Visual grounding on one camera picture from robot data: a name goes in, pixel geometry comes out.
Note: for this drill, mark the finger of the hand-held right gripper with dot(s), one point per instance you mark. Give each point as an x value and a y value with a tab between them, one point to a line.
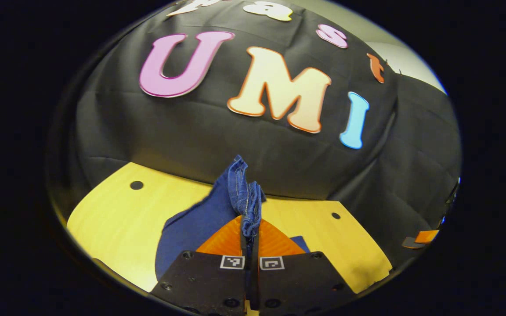
426	237

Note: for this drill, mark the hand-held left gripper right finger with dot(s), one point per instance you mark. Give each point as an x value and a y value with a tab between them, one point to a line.
254	248

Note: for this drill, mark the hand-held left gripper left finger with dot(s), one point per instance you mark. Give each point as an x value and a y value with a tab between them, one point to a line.
243	243

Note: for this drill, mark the blue jeans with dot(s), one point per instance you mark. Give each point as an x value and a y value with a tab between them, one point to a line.
200	228

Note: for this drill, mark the black round table grommet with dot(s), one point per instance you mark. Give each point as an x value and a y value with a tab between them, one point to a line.
136	184
335	215

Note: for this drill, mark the black backdrop cloth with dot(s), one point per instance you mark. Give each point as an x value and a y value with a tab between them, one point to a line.
218	140

